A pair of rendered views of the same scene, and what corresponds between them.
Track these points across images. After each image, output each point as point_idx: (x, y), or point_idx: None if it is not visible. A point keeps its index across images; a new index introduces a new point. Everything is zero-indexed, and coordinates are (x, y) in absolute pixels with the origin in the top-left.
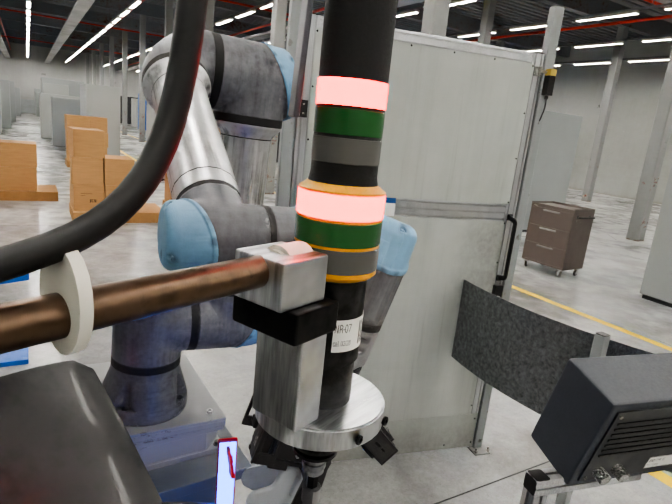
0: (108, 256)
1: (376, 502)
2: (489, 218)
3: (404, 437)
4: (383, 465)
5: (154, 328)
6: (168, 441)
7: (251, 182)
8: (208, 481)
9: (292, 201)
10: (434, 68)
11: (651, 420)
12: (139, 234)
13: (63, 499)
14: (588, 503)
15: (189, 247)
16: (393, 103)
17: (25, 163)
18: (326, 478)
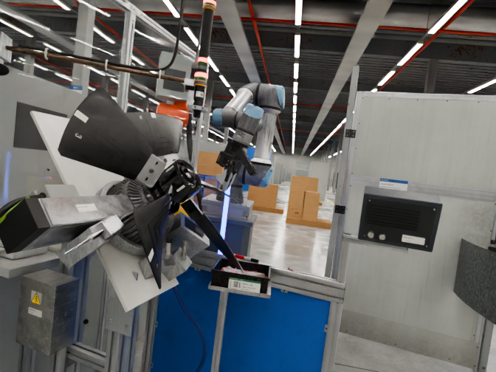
0: (294, 237)
1: (379, 363)
2: (482, 199)
3: (415, 340)
4: (396, 353)
5: None
6: (230, 209)
7: (266, 127)
8: (237, 221)
9: (345, 178)
10: (433, 110)
11: (389, 207)
12: (315, 232)
13: (167, 126)
14: None
15: (215, 116)
16: (406, 130)
17: (271, 194)
18: (355, 343)
